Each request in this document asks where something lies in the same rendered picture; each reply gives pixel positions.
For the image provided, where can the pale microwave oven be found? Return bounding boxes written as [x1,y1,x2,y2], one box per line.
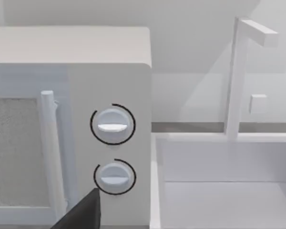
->
[0,26,153,227]

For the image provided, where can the small white microwave knob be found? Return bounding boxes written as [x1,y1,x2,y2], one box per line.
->
[98,163,132,191]

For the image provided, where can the white sink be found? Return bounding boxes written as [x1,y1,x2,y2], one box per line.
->
[149,132,286,229]

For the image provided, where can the white microwave door handle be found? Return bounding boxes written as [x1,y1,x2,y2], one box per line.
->
[40,90,69,221]

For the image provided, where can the tall white tap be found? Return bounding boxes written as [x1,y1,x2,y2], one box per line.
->
[223,16,279,142]

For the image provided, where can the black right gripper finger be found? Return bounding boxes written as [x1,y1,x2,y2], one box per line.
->
[50,187,102,229]

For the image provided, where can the microwave door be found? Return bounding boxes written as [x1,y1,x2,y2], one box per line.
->
[0,67,71,223]

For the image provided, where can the large white microwave knob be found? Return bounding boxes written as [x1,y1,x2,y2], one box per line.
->
[94,109,131,140]

